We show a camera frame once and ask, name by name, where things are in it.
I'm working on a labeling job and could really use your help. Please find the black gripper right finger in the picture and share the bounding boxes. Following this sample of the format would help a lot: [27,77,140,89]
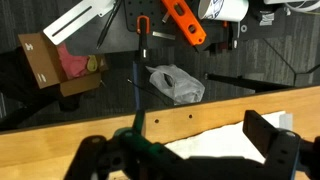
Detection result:
[242,109,320,180]

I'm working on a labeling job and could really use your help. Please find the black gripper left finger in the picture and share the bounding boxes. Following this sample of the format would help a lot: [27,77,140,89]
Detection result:
[63,109,214,180]

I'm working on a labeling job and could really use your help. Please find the white cloth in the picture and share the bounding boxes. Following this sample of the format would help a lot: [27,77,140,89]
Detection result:
[164,110,288,164]

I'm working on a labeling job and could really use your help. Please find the pink cloth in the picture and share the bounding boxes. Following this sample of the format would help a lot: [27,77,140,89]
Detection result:
[56,43,91,80]

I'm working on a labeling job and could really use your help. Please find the blue stick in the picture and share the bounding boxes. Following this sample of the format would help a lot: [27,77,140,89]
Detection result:
[132,59,141,112]

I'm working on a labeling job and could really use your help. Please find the yellow object in box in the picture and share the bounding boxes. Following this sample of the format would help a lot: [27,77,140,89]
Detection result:
[87,54,100,73]

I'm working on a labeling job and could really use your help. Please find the clear plastic bag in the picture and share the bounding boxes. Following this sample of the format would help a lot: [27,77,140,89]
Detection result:
[145,63,206,106]

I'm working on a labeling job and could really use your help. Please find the open cardboard box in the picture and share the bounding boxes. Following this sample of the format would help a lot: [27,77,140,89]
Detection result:
[18,31,110,98]

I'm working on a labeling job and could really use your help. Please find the black pen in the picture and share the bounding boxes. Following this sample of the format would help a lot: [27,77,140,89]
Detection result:
[96,0,123,50]

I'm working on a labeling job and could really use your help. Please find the small metal ruler strip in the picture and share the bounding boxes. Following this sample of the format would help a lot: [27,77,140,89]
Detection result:
[152,30,176,41]

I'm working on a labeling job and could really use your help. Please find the white slotted metal plate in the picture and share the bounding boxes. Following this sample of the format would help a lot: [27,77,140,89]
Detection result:
[43,0,116,46]

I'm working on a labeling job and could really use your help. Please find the black perforated board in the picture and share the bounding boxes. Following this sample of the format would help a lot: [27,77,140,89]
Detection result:
[123,0,209,35]

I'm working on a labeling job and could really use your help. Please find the white paper bucket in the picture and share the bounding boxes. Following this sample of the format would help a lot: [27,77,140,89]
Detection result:
[197,0,250,23]

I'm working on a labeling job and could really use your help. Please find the orange spirit level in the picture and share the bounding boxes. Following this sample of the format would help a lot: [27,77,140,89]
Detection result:
[161,0,208,47]

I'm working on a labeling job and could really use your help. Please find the black clamp orange handle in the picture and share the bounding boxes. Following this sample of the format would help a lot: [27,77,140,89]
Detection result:
[135,14,151,62]

